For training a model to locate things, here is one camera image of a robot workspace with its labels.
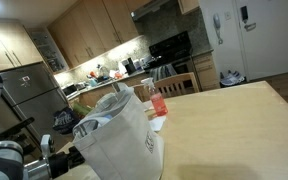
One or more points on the wooden drawer cabinet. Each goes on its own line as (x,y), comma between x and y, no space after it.
(205,71)

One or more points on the black kitchen stove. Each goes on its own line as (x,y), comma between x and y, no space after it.
(170,46)

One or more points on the white canvas tote bag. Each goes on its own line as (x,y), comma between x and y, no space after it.
(124,146)

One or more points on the clear glass pitcher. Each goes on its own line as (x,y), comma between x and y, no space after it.
(103,71)

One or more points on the blue chips bag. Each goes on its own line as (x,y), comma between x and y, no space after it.
(64,120)

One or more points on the orange spray bottle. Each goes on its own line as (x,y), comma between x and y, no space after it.
(158,101)

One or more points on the stainless steel refrigerator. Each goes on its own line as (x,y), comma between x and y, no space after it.
(34,96)

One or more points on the white red fridge magnet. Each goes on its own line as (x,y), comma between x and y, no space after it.
(25,79)

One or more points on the yellow-green snack bag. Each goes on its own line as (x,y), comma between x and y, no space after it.
(80,108)

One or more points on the grey wall phone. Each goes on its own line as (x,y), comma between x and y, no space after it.
(216,23)

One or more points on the orange kitchen utensil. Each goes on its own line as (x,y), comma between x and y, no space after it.
(93,74)

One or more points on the teal cup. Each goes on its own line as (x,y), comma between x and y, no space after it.
(93,82)

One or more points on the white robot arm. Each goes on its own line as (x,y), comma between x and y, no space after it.
(4,163)

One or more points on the black coffee maker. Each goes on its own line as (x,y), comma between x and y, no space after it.
(130,66)

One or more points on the black toaster oven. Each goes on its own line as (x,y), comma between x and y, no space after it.
(70,90)

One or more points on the white paper sheet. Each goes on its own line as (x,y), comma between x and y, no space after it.
(158,122)

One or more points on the white door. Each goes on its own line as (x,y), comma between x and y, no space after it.
(274,40)

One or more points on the black door lock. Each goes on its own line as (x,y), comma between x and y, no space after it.
(244,13)

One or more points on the white light switch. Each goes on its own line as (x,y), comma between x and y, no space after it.
(227,15)

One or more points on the small wooden wall cabinet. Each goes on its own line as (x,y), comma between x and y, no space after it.
(188,5)

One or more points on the open glassware shelf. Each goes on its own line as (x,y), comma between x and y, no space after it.
(49,50)

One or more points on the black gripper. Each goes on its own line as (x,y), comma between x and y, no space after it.
(62,161)

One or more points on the steel range hood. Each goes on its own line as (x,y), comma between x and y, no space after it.
(147,8)

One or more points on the white blue sneaker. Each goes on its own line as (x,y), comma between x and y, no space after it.
(227,80)
(239,76)

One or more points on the blue white box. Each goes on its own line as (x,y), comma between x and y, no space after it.
(107,116)

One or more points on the striped dish towel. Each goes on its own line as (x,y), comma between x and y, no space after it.
(162,72)

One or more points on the pale tall cabinets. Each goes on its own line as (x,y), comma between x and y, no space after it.
(17,43)

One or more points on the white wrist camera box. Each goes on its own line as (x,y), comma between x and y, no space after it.
(46,143)

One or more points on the wooden wall cabinets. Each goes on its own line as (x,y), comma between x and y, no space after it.
(94,30)

